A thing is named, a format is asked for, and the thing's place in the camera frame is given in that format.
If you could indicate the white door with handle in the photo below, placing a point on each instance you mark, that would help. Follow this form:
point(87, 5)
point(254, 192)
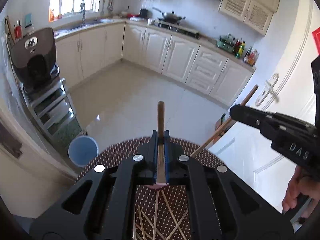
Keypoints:
point(285, 85)

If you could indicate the long wooden chopstick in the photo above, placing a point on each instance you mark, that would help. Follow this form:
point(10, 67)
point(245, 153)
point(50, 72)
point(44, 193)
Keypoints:
point(224, 124)

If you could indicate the metal storage rack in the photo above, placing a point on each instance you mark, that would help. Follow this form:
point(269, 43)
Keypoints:
point(53, 113)

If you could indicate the yellow green bottle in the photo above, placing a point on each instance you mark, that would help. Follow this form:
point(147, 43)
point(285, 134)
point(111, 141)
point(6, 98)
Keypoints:
point(241, 49)

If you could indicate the pink ceramic cup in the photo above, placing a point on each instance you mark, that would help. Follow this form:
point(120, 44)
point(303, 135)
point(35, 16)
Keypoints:
point(157, 186)

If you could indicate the kitchen faucet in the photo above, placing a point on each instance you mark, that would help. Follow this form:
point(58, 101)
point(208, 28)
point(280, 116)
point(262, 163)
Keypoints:
point(83, 15)

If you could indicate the cream lower cabinets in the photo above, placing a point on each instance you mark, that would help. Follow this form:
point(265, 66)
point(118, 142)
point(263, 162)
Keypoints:
point(82, 52)

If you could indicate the blue plastic bin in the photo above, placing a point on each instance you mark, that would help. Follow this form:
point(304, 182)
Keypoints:
point(82, 150)

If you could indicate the dark wooden chopstick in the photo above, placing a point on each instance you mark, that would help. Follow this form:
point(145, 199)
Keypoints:
point(161, 178)

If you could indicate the red door decoration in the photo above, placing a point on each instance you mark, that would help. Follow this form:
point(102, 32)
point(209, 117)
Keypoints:
point(316, 37)

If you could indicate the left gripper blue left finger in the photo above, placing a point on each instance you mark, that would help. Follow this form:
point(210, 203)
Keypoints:
point(152, 155)

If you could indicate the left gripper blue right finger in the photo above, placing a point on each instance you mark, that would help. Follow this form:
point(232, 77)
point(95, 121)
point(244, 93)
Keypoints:
point(167, 154)

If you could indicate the bamboo chopstick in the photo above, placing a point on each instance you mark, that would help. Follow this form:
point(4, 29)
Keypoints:
point(155, 216)
point(177, 227)
point(173, 204)
point(144, 226)

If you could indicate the green toaster appliance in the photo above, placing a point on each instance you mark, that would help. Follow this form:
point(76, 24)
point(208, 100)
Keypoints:
point(226, 43)

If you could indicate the black gas stove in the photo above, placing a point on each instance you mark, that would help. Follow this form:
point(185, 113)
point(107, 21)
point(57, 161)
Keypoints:
point(179, 29)

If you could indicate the brown polka dot tablecloth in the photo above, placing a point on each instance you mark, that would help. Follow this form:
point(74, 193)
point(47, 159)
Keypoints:
point(145, 197)

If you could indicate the person's right hand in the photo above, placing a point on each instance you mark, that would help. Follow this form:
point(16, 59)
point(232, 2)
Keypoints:
point(301, 185)

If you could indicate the black wok on stove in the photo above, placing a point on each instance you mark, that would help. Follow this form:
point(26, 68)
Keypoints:
point(171, 16)

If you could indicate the red utensil holder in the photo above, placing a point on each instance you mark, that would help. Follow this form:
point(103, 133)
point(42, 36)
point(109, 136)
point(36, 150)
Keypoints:
point(18, 30)

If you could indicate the sauce bottles group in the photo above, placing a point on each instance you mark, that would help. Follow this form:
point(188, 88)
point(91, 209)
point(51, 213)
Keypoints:
point(251, 57)

